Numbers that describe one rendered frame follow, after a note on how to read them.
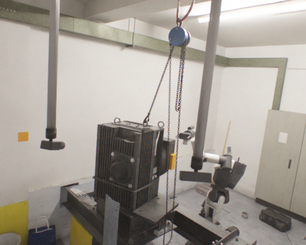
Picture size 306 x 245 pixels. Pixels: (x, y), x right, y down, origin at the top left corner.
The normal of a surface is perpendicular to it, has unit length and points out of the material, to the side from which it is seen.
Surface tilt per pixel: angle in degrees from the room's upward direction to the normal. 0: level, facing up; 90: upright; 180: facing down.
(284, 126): 90
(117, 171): 90
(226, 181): 82
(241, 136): 90
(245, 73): 90
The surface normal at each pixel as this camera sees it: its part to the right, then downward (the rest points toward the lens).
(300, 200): -0.73, 0.04
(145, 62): 0.67, 0.17
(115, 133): 0.84, 0.15
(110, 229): -0.58, 0.07
